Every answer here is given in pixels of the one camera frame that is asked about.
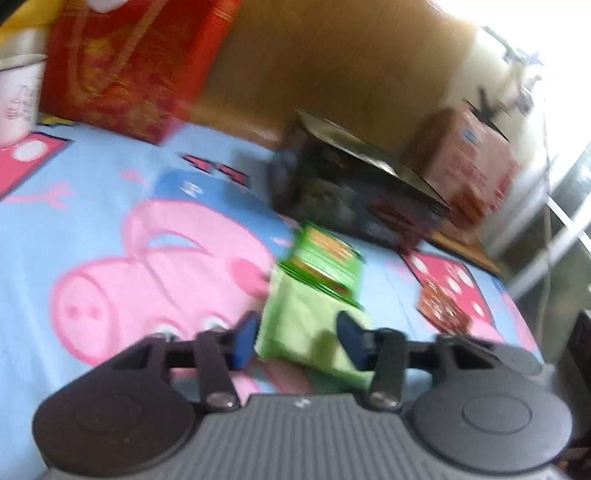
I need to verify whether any white window frame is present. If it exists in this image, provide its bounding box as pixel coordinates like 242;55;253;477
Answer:
480;138;591;302

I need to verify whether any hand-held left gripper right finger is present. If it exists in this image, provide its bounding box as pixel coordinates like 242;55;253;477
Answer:
335;311;509;412

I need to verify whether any red gift box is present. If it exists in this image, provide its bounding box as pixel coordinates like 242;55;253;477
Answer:
39;0;242;147

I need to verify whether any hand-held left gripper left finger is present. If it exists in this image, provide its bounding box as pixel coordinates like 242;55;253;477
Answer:
99;311;260;414

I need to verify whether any pink cardboard box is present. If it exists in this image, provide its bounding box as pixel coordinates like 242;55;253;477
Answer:
401;104;521;246

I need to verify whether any green snack packet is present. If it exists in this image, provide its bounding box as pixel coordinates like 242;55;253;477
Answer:
255;220;376;387

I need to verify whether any cartoon pig printed bedsheet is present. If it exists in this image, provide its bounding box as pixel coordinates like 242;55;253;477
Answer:
0;112;546;480

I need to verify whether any wooden headboard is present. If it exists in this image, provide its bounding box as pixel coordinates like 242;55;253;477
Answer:
184;0;482;154

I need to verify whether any black cardboard box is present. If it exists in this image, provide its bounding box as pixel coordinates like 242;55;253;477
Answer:
270;106;452;256

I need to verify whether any red wrapped snack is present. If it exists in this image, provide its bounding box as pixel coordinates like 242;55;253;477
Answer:
415;279;470;336

